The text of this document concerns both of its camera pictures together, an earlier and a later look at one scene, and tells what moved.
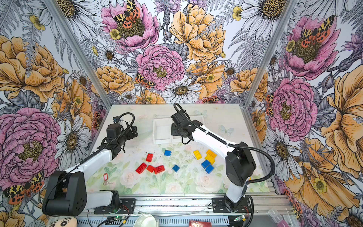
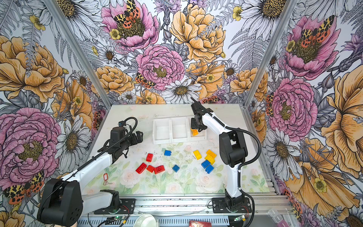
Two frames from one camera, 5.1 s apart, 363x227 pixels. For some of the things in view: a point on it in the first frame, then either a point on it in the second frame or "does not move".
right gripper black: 173,129 to 193,120
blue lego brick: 205,163 does not move
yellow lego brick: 197,155 does not move
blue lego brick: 209,169 does not move
